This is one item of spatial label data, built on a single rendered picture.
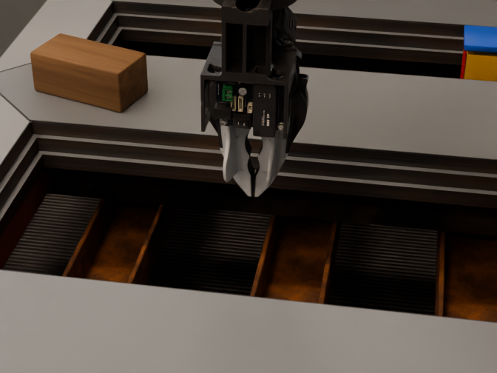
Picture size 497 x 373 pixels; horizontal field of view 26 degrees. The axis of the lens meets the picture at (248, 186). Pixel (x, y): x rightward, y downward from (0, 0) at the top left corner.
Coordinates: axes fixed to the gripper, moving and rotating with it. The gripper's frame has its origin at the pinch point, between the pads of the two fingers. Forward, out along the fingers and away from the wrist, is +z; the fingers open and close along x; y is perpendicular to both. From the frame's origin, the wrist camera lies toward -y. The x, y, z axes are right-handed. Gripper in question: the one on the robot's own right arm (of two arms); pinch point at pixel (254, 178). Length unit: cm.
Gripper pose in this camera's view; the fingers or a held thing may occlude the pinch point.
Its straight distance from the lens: 97.7
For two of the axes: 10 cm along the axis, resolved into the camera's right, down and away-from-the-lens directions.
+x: 9.9, 0.9, -1.2
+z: -0.1, 8.4, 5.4
